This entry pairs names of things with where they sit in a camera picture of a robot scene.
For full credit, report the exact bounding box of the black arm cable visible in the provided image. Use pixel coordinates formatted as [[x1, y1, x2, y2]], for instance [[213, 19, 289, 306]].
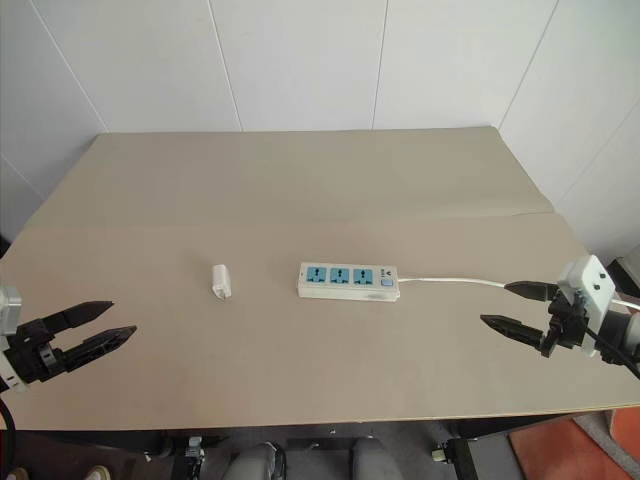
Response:
[[583, 327, 640, 379], [0, 394, 17, 480]]

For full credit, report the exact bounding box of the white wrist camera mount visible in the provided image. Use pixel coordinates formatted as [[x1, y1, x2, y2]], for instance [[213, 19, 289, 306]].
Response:
[[0, 285, 29, 395], [557, 254, 617, 359]]

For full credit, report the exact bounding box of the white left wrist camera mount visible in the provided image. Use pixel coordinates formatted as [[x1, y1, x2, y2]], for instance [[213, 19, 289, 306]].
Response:
[[0, 285, 29, 395]]

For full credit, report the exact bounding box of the grey rounded shape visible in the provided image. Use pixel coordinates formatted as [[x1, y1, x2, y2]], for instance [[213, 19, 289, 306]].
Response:
[[233, 441, 282, 480]]

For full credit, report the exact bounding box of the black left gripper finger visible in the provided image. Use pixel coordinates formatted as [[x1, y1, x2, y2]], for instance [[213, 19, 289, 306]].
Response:
[[36, 300, 115, 340], [60, 325, 139, 375]]

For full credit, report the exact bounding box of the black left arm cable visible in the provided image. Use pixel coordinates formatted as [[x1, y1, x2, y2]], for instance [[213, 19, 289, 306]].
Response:
[[0, 394, 17, 480]]

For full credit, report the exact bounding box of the white plug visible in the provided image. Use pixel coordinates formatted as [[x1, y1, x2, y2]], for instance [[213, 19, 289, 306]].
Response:
[[209, 263, 236, 301]]

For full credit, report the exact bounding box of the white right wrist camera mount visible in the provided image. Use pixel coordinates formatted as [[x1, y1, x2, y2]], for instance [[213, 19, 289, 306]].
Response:
[[557, 254, 617, 359]]

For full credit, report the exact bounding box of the white power cable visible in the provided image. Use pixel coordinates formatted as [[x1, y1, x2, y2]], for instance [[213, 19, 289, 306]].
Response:
[[398, 275, 640, 308]]

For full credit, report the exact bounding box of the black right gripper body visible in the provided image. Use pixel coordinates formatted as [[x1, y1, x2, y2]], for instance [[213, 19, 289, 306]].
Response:
[[539, 288, 602, 358]]

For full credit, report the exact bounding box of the black table frame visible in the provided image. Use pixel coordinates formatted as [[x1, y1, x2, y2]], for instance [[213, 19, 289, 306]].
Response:
[[9, 405, 619, 480]]

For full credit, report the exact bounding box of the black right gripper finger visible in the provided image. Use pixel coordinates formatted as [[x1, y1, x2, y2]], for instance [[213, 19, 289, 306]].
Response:
[[503, 280, 560, 303], [478, 313, 547, 352]]

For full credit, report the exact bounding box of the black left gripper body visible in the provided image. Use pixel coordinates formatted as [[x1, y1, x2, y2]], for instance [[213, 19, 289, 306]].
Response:
[[3, 318, 70, 387]]

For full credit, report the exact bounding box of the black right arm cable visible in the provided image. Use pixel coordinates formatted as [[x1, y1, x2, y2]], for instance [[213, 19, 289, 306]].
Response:
[[583, 327, 640, 379]]

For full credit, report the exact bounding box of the white power strip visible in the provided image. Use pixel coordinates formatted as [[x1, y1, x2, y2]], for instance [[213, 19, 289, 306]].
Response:
[[297, 261, 402, 304]]

